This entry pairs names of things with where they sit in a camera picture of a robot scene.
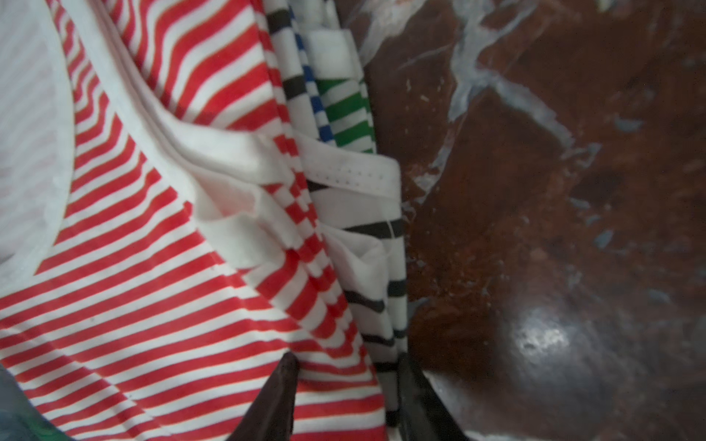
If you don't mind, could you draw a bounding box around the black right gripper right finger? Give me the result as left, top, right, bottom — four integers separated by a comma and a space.
398, 353, 469, 441

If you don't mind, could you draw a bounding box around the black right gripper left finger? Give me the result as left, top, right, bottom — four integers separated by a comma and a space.
226, 352, 300, 441

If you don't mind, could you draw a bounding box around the red striped garment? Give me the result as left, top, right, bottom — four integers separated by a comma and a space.
1, 1, 393, 440

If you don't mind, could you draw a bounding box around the black striped garment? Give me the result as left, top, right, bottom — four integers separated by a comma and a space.
263, 1, 408, 429

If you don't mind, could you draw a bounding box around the blue striped tank top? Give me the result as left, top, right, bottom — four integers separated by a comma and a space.
288, 1, 338, 147

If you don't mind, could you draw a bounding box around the green striped tank top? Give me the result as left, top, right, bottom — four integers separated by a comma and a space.
292, 0, 377, 154

